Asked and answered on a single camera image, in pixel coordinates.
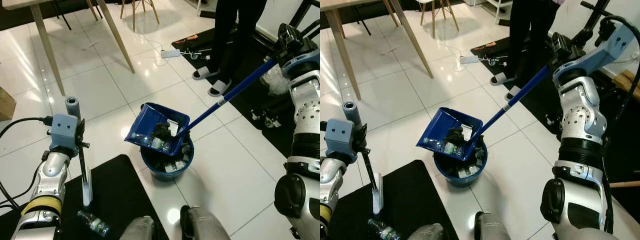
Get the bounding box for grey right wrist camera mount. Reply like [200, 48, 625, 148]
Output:
[551, 22, 640, 86]
[281, 47, 321, 76]

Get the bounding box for brown cardboard box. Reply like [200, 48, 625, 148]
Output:
[0, 86, 17, 122]

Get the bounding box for chair with thin legs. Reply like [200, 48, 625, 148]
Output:
[357, 0, 401, 37]
[52, 0, 101, 32]

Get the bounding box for table with wooden legs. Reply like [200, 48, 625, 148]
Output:
[0, 0, 137, 97]
[320, 0, 436, 102]

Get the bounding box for wooden plank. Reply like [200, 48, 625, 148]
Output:
[612, 69, 640, 92]

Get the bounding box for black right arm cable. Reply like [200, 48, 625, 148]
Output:
[596, 15, 640, 236]

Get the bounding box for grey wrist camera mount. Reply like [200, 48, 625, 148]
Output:
[324, 119, 358, 160]
[281, 47, 321, 76]
[551, 22, 640, 86]
[48, 113, 81, 151]

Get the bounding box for white chair wooden legs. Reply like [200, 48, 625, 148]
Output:
[119, 0, 162, 32]
[416, 0, 462, 40]

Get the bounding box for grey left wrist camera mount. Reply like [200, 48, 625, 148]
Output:
[324, 119, 358, 160]
[48, 113, 81, 151]

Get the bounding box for round blue waste bin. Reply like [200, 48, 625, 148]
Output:
[140, 134, 195, 182]
[433, 139, 489, 188]

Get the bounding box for blue long-handled dustpan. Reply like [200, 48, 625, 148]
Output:
[416, 64, 551, 162]
[123, 56, 280, 157]

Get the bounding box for clear plastic bag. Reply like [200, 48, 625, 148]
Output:
[261, 64, 292, 97]

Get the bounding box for black cloth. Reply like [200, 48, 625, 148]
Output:
[444, 126, 466, 148]
[151, 121, 173, 143]

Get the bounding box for person in black trousers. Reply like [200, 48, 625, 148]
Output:
[502, 0, 568, 93]
[200, 0, 269, 87]

